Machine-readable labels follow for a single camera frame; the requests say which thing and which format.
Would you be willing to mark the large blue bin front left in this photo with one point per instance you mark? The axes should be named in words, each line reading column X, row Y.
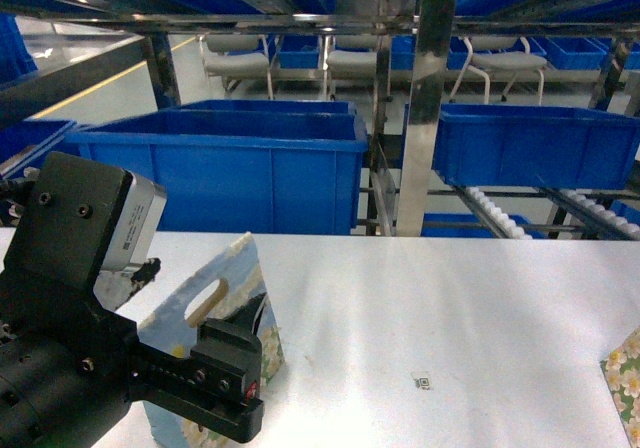
column 236, row 171

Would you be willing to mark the grey chair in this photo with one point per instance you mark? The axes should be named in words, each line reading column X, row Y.
column 488, row 54

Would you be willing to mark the flower gift bag light blue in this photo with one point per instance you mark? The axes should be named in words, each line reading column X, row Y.
column 180, row 411

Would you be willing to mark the metal rack post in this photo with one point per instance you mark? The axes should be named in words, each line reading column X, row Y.
column 431, row 51

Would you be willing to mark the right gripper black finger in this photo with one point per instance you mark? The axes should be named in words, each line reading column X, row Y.
column 228, row 353

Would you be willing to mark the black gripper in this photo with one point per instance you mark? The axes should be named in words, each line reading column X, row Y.
column 65, row 354

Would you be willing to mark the blue bin right on rollers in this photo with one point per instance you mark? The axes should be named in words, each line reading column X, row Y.
column 534, row 146

